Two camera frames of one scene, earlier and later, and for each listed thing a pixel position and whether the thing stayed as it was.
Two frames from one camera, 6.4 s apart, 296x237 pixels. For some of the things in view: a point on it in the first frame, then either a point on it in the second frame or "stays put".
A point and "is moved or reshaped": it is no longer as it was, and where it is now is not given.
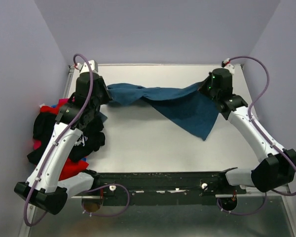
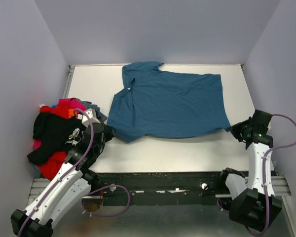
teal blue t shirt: [186, 105] is moved or reshaped
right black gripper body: [205, 87] -> [239, 130]
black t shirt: [87, 143] stays put
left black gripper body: [104, 97] -> [108, 136]
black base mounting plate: [161, 188] stays put
